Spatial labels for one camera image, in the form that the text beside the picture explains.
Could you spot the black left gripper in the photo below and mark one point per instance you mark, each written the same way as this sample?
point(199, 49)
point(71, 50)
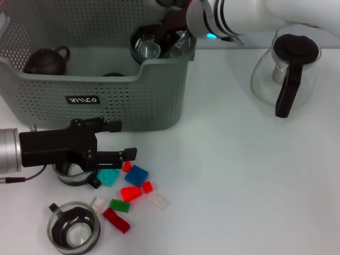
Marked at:
point(55, 147)

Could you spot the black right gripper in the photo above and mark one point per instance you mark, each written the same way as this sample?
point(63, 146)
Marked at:
point(172, 24)

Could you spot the glass teacup with black base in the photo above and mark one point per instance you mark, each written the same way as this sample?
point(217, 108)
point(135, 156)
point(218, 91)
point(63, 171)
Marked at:
point(148, 49)
point(69, 180)
point(112, 75)
point(74, 231)

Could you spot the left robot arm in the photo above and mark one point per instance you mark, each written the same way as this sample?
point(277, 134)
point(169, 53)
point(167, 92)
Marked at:
point(9, 150)

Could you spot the grey-green perforated storage basket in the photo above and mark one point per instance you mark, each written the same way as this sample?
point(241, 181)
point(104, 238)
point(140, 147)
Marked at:
point(119, 106)

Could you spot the small red toy brick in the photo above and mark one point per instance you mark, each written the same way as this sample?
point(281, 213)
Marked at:
point(127, 167)
point(146, 187)

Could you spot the cyan square toy brick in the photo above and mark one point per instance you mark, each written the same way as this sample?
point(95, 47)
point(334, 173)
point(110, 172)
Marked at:
point(107, 177)

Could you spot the blue square toy brick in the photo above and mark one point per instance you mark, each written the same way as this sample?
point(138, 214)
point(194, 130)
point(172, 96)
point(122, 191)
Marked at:
point(136, 174)

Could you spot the orange-red sloped toy brick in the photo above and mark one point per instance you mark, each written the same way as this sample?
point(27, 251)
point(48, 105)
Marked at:
point(130, 194)

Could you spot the green toy brick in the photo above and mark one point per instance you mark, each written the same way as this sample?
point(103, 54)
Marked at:
point(119, 205)

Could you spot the white toy brick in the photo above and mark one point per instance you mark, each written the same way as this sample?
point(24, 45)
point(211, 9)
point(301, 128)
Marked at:
point(99, 204)
point(158, 199)

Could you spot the dark red long toy brick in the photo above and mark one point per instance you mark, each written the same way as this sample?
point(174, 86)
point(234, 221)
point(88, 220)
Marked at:
point(117, 220)

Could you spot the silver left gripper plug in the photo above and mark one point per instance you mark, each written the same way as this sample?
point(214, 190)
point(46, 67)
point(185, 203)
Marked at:
point(33, 128)

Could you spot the dark clay teapot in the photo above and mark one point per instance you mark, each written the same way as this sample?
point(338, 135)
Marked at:
point(45, 62)

